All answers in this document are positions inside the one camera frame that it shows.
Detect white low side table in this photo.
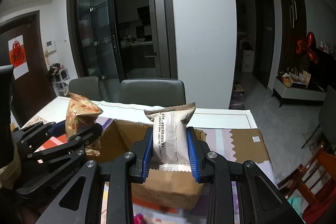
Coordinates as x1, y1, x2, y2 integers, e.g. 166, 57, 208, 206
271, 79, 326, 107

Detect grey chair right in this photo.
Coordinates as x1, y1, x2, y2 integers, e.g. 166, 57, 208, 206
119, 79, 186, 107

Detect grey chair left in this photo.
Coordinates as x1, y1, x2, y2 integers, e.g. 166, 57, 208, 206
69, 76, 102, 101

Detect white shoe rack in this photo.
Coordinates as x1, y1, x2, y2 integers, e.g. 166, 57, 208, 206
47, 63, 70, 96

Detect red fu door poster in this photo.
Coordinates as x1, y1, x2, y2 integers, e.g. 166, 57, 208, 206
8, 35, 29, 80

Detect person's left hand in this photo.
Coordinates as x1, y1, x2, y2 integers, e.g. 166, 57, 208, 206
0, 143, 21, 189

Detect red heart balloons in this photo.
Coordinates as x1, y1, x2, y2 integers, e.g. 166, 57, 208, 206
295, 32, 318, 64

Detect colourful patchwork tablecloth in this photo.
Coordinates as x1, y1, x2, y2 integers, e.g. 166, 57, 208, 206
23, 113, 276, 224

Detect red wooden chair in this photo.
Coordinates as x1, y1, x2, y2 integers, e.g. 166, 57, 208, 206
278, 144, 335, 223

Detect silver white snack packet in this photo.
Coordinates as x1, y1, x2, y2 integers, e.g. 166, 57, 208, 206
144, 102, 196, 172

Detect dark sliding glass door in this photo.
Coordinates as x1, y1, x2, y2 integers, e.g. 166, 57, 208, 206
67, 0, 178, 102

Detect pink snack packet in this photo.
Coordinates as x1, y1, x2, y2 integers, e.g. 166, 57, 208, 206
133, 214, 146, 224

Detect dark grey side chair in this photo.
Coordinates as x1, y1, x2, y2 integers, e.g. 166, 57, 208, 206
301, 86, 336, 149

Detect large tan snack bag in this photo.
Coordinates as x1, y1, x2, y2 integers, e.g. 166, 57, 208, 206
65, 92, 103, 140

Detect brown cardboard box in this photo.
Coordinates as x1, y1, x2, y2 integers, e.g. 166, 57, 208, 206
88, 119, 203, 210

